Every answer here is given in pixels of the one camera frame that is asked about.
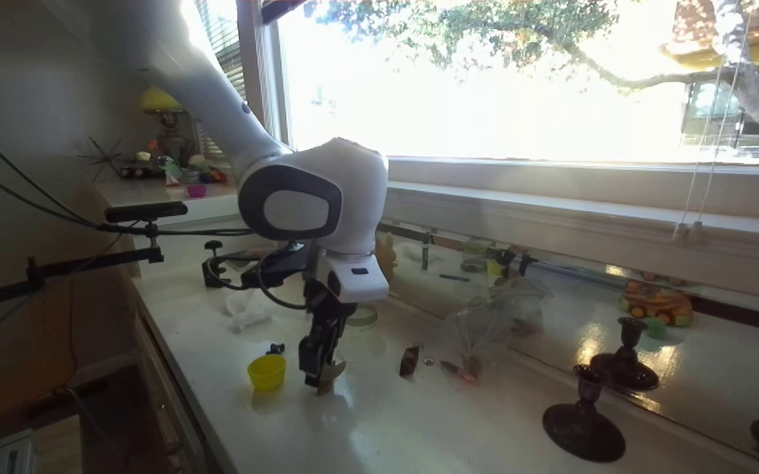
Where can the black table clamp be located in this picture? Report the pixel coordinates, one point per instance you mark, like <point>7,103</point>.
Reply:
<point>214,267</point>

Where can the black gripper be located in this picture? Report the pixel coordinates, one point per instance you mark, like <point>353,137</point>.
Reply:
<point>331,312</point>

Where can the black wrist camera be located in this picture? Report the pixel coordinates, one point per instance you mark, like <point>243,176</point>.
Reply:
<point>281,263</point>

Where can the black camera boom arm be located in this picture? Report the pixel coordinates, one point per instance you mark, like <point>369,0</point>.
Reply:
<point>65,267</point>

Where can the clear wine glass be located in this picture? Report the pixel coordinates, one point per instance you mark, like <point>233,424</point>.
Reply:
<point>502,316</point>

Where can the white window blind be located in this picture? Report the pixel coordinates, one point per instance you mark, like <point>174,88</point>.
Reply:
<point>223,26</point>

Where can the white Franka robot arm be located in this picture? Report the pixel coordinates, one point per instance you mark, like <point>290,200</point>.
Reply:
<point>353,174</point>

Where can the brown notched wooden block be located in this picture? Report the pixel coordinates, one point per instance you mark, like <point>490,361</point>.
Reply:
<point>409,361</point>

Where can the white crumpled cloth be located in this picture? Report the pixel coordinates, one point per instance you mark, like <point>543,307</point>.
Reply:
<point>249,312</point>

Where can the black stereo camera bar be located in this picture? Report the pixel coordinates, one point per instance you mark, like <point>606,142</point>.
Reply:
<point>145,212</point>

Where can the small black toy piece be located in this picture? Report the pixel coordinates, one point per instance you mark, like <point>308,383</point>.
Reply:
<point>274,349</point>

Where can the small purple cup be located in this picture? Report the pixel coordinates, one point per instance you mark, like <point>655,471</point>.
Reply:
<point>195,189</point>

